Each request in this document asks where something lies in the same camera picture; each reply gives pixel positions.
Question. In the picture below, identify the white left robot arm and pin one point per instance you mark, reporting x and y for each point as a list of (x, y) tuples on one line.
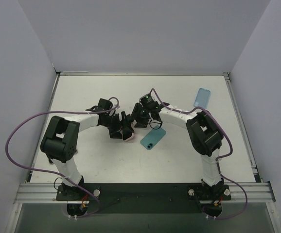
[(60, 139)]

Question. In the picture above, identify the teal phone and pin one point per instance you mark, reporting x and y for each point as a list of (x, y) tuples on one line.
[(153, 137)]

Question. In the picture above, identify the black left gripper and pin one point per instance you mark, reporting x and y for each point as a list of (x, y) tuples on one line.
[(117, 128)]

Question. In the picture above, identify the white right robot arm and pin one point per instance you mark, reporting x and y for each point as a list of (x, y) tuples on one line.
[(205, 136)]

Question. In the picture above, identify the light blue phone case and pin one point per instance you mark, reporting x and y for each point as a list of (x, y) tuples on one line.
[(202, 98)]

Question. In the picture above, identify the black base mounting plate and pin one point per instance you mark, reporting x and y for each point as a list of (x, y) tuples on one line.
[(144, 198)]

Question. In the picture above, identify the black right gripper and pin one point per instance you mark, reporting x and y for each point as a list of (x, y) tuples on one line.
[(140, 116)]

